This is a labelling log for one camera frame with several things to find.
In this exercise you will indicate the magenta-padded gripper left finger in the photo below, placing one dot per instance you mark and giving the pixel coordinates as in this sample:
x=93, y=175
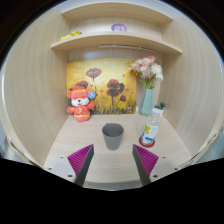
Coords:
x=73, y=164

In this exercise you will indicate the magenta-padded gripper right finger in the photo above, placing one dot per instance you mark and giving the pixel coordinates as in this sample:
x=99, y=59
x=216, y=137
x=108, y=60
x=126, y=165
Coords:
x=151, y=164

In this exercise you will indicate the clear plastic drink bottle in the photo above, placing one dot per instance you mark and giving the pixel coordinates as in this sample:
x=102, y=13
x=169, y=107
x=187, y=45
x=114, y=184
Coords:
x=151, y=128

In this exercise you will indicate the grey cup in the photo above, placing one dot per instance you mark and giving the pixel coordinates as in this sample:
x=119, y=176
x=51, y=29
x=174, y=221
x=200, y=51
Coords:
x=112, y=138

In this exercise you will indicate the small potted green plant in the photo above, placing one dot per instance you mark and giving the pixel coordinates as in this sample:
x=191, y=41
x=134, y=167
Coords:
x=160, y=107

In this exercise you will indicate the red plush fox toy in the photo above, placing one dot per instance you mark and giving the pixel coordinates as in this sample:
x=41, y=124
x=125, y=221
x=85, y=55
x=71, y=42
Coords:
x=81, y=106

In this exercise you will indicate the teal faceted vase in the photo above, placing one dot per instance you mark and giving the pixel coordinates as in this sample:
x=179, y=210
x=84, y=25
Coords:
x=146, y=103

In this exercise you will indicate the yellow poppy flower painting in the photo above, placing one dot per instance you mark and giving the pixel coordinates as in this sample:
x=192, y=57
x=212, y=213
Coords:
x=110, y=76

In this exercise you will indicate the pink and white flower bouquet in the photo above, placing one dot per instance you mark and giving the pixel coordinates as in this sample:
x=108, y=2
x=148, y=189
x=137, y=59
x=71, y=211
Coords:
x=146, y=68

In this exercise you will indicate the white light strip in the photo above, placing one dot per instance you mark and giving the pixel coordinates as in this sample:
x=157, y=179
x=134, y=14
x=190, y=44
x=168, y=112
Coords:
x=123, y=47

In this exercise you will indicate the light wooden shelf unit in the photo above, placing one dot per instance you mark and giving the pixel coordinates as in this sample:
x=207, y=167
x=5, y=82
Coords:
x=113, y=38

